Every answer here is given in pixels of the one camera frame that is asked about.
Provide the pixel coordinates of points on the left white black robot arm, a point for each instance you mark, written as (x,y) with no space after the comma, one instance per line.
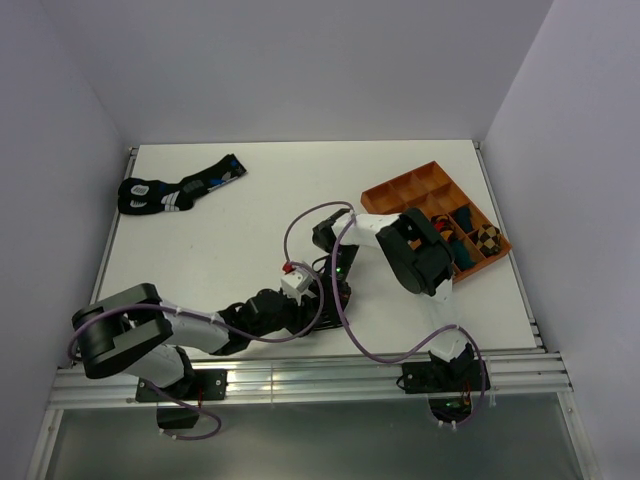
(138,333)

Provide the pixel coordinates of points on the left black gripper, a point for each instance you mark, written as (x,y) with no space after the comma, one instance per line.
(304,315)

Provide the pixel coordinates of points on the dark teal rolled sock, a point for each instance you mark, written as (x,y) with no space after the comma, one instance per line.
(462,217)

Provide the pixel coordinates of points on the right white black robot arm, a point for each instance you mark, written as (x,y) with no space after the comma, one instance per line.
(422,262)

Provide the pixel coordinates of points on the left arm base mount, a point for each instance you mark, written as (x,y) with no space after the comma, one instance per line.
(201,385)

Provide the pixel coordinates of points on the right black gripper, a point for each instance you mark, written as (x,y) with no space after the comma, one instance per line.
(328,296)

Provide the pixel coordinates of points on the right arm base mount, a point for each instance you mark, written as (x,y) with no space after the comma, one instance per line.
(429,377)

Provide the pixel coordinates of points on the aluminium frame rail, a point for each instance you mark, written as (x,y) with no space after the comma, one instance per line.
(528,428)

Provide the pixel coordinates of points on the black white striped sock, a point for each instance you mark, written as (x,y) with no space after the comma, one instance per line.
(329,319)

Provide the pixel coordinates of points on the black blue sport sock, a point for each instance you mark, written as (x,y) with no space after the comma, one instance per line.
(139,197)

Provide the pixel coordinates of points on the orange compartment tray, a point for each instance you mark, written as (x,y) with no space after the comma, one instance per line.
(431,190)

